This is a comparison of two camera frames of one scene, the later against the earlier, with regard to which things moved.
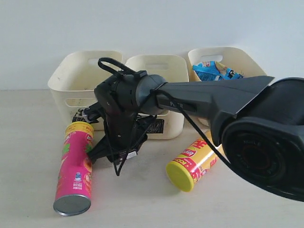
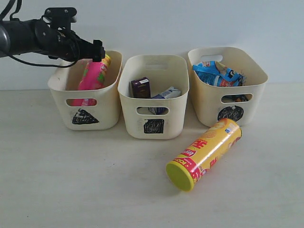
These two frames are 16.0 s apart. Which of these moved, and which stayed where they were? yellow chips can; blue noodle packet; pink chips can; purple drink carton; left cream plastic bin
Moved: purple drink carton; pink chips can
Stayed: left cream plastic bin; yellow chips can; blue noodle packet
